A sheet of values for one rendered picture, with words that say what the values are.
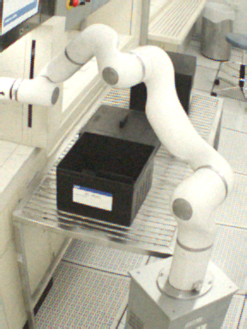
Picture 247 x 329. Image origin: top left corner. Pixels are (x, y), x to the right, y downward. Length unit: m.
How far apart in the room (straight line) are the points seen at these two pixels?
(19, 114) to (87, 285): 1.05
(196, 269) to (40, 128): 0.85
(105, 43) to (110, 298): 1.55
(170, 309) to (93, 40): 0.84
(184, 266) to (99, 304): 1.12
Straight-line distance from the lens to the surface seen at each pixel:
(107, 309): 2.76
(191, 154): 1.60
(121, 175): 2.25
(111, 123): 2.45
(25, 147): 2.26
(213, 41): 5.67
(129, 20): 3.49
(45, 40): 2.06
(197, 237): 1.64
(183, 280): 1.77
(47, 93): 1.88
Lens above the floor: 2.02
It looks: 32 degrees down
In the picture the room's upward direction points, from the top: 4 degrees clockwise
